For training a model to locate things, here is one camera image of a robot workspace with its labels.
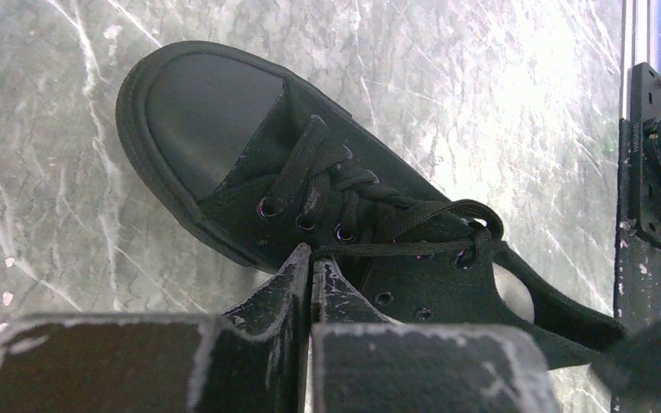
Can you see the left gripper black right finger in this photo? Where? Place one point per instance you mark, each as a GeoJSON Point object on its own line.
{"type": "Point", "coordinates": [361, 362]}

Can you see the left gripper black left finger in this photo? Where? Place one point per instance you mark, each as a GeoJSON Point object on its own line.
{"type": "Point", "coordinates": [250, 358]}

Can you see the black shoelace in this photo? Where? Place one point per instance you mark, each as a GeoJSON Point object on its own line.
{"type": "Point", "coordinates": [373, 218]}

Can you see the black shoe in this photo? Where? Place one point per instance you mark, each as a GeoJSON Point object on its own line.
{"type": "Point", "coordinates": [253, 160]}

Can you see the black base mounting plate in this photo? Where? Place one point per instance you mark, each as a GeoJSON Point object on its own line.
{"type": "Point", "coordinates": [637, 299]}

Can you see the aluminium frame rail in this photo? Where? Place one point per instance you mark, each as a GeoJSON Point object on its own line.
{"type": "Point", "coordinates": [640, 42]}

